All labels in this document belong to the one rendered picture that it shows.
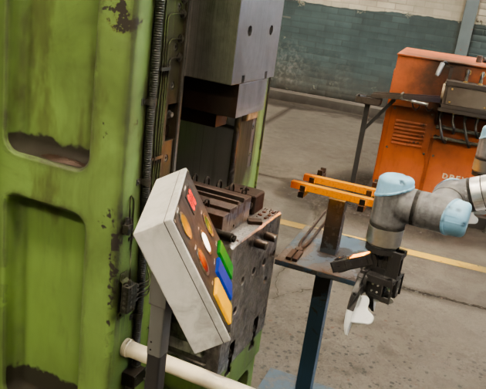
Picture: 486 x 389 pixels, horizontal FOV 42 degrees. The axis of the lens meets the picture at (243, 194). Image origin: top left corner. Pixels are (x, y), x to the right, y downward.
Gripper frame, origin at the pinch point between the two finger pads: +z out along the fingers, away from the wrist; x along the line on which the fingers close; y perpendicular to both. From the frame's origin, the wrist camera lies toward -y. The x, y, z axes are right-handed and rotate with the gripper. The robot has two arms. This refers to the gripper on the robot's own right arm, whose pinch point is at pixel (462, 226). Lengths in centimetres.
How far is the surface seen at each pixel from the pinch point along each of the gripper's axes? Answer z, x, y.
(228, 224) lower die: -1, -66, -52
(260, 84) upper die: -42, -56, -54
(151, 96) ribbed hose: -40, -96, -60
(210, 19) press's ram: -59, -77, -59
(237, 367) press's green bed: 52, -55, -48
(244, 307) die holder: 29, -57, -48
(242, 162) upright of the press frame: -9, -31, -72
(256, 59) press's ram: -49, -61, -53
